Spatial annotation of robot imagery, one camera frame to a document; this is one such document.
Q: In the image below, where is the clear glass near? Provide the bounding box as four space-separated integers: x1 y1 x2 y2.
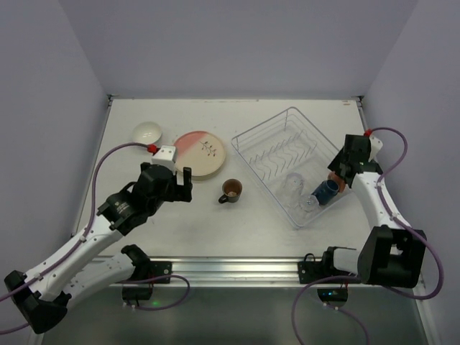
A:
299 194 320 217

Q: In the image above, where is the cream plate orange patch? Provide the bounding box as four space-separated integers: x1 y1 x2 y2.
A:
174 131 226 172

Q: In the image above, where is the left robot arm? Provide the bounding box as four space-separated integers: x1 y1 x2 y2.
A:
4 163 193 334

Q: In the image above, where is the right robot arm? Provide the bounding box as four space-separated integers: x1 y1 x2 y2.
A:
323 134 426 288

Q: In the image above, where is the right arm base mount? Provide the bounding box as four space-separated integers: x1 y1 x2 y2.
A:
298 252 349 308

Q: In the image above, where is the white ceramic bowl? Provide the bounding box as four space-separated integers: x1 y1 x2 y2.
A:
132 121 162 144

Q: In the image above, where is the cream plate yellow patch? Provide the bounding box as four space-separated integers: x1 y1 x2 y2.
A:
191 169 221 181

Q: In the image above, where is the white wire dish rack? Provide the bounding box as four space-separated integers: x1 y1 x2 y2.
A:
231 106 351 228

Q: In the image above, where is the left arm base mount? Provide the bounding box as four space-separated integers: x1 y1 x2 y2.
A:
119 261 173 306

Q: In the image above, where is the black mug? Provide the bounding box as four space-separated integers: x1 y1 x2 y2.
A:
218 179 243 204

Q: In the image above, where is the clear glass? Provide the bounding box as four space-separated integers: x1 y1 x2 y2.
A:
282 172 305 195
299 194 320 217

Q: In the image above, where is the pink mug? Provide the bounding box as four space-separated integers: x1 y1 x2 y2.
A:
328 172 346 193

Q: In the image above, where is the cream plate green patch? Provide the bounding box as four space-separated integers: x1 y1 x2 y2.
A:
192 165 224 180

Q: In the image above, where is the clear glass far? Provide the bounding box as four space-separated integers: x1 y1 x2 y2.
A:
282 172 305 195

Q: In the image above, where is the aluminium mounting rail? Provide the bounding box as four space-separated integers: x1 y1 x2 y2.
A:
45 255 425 288

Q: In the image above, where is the blue mug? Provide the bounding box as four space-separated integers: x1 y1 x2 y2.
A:
312 180 339 206

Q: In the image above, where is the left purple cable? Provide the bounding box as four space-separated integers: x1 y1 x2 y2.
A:
0 142 191 334

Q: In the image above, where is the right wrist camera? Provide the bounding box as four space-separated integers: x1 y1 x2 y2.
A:
369 135 383 161

